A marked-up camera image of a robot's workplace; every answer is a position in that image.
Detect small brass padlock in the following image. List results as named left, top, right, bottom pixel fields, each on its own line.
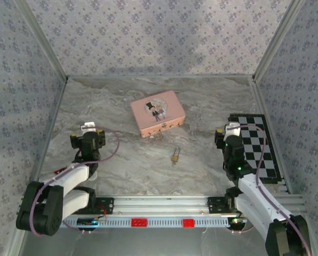
left=171, top=146, right=181, bottom=164

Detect pink tin box with couple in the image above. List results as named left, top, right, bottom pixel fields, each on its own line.
left=129, top=90, right=187, bottom=139

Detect black and silver chessboard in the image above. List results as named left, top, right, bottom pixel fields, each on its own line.
left=227, top=114, right=284, bottom=185

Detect grey metal panel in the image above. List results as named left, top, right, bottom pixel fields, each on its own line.
left=20, top=215, right=313, bottom=256

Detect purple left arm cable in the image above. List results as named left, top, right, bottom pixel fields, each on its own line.
left=30, top=127, right=121, bottom=237

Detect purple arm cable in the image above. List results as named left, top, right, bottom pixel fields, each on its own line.
left=30, top=127, right=121, bottom=237
left=227, top=124, right=312, bottom=256

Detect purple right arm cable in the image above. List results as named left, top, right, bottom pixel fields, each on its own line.
left=227, top=124, right=312, bottom=256

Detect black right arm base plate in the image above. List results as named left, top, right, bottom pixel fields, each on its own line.
left=207, top=196, right=242, bottom=214

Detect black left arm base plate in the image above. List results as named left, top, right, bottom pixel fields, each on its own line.
left=91, top=197, right=115, bottom=215

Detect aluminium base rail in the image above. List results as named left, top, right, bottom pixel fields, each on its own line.
left=93, top=195, right=308, bottom=216

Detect grey slotted cable duct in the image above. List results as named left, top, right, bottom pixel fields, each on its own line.
left=61, top=216, right=245, bottom=229

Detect aluminium frame post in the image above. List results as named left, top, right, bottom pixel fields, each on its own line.
left=251, top=0, right=307, bottom=81
left=13, top=0, right=69, bottom=81

